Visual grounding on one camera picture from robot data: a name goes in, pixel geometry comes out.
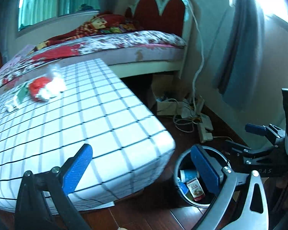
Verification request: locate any black trash bin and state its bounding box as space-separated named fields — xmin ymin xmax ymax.
xmin=173 ymin=144 xmax=232 ymax=209

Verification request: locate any green white drink carton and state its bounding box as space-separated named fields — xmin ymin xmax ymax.
xmin=4 ymin=83 xmax=28 ymax=113

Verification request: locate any grey blue curtain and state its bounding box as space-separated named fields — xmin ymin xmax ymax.
xmin=213 ymin=0 xmax=264 ymax=110

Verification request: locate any light blue face mask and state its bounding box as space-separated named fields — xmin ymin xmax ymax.
xmin=178 ymin=181 xmax=189 ymax=195

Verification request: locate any clear plastic bag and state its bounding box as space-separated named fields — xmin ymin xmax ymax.
xmin=47 ymin=63 xmax=61 ymax=80

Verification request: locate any window with green curtain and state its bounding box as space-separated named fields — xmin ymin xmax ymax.
xmin=17 ymin=0 xmax=100 ymax=31

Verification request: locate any red plastic bag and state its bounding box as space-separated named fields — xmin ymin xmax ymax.
xmin=28 ymin=76 xmax=50 ymax=101

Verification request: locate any white power strip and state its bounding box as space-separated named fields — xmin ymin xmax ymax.
xmin=197 ymin=114 xmax=213 ymax=143

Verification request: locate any open cardboard box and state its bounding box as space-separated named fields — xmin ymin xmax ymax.
xmin=152 ymin=74 xmax=188 ymax=116

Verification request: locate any bed with floral sheet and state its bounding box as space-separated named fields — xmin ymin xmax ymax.
xmin=0 ymin=31 xmax=186 ymax=87

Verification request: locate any red patterned blanket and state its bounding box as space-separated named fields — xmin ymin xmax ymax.
xmin=33 ymin=11 xmax=138 ymax=52

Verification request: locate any red white heart headboard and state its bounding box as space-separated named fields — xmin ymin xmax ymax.
xmin=119 ymin=0 xmax=193 ymax=77

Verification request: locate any white thick cable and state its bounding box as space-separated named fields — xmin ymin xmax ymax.
xmin=182 ymin=0 xmax=205 ymax=111

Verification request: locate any white tissue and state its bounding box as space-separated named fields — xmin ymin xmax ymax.
xmin=35 ymin=77 xmax=66 ymax=101

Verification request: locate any checkered white tablecloth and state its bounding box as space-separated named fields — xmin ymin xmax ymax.
xmin=0 ymin=59 xmax=175 ymax=212

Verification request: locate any white milk carton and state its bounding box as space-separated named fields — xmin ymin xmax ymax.
xmin=186 ymin=178 xmax=205 ymax=201

